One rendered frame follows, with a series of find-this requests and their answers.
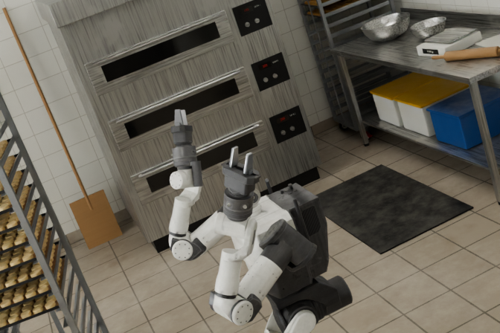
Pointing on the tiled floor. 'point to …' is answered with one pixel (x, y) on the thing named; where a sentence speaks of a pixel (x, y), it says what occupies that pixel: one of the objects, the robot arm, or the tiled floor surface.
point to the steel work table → (398, 54)
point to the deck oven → (183, 80)
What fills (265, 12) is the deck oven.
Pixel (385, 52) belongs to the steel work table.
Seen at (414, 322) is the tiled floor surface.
